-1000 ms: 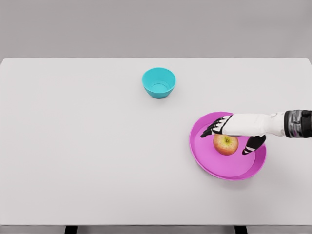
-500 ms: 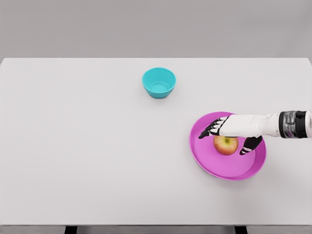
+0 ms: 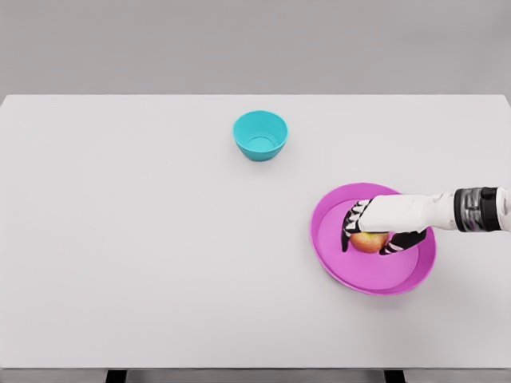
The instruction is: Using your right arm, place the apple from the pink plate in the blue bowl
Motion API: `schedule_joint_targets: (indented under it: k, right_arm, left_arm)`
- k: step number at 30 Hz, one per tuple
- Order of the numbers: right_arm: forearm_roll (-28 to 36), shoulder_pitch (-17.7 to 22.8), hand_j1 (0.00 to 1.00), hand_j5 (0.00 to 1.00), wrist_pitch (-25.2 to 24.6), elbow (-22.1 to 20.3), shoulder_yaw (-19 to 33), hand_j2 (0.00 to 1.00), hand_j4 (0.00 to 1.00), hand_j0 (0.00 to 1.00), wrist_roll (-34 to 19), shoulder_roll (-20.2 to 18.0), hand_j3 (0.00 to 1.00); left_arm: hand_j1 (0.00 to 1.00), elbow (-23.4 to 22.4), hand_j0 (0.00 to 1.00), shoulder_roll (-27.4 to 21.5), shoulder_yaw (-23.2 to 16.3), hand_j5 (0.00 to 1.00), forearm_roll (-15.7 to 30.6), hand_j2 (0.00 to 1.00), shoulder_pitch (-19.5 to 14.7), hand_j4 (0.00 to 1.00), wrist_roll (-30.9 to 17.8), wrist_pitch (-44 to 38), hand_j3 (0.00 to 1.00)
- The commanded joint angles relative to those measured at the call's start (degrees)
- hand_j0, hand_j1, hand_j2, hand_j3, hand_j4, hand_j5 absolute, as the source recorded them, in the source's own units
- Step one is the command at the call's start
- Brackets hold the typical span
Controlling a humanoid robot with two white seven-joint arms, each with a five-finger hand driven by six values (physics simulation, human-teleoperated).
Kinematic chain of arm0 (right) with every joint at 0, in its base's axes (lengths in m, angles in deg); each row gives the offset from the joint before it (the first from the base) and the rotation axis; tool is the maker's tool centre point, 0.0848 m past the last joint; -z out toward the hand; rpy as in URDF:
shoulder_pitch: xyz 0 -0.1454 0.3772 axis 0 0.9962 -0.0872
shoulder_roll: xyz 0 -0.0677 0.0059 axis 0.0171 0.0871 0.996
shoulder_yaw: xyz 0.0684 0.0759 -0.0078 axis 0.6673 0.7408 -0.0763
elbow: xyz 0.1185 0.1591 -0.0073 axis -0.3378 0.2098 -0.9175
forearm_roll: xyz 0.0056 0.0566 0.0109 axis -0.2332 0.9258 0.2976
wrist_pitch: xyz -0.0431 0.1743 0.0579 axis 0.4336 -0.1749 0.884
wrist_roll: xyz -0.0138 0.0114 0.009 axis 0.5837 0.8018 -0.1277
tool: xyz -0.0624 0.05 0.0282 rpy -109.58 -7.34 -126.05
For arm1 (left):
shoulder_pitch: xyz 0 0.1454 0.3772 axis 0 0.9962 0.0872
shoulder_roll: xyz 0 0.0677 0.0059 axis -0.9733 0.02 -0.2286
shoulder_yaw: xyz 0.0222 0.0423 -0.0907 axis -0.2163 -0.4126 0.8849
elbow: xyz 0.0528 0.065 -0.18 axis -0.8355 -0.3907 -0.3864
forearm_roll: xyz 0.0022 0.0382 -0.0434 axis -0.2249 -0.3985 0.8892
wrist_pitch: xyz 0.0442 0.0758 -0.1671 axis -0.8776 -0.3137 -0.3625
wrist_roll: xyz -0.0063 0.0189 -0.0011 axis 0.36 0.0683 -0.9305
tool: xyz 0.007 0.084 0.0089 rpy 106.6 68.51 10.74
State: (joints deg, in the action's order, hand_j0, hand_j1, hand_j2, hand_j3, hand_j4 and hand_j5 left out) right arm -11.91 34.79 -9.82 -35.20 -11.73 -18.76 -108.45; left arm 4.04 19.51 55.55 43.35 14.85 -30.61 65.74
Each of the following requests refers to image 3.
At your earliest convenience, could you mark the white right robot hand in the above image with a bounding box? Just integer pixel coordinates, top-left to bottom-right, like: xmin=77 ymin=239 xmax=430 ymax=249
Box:
xmin=340 ymin=193 xmax=431 ymax=256

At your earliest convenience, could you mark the red yellow apple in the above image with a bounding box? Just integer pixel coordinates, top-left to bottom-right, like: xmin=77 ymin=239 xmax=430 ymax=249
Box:
xmin=349 ymin=231 xmax=390 ymax=255

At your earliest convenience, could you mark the pink plate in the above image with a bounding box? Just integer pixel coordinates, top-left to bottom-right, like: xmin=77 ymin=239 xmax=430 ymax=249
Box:
xmin=309 ymin=182 xmax=438 ymax=297

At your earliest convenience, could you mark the blue bowl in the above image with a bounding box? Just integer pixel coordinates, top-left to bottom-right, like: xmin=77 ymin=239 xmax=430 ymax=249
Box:
xmin=232 ymin=110 xmax=289 ymax=163

